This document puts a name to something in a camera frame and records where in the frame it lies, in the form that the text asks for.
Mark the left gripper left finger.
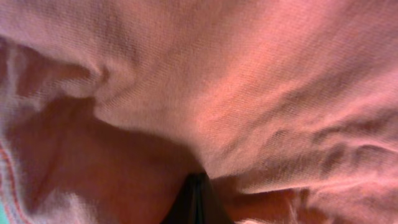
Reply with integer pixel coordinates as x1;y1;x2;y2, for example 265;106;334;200
161;174;197;224

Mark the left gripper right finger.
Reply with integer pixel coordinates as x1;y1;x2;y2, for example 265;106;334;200
195;173;234;224

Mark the orange-red t-shirt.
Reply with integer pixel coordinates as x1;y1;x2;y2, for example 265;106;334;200
1;1;397;223

